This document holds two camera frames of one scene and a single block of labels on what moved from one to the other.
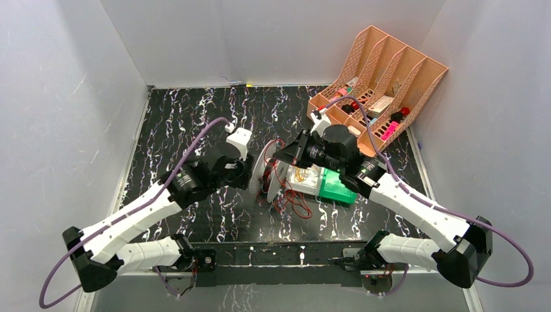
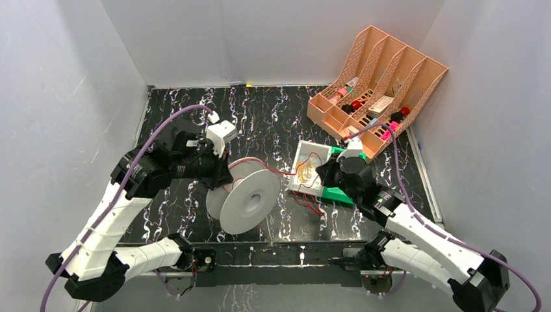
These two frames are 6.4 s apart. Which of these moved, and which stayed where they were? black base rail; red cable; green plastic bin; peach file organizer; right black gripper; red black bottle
Moved: right black gripper; red cable
Stayed: peach file organizer; green plastic bin; black base rail; red black bottle
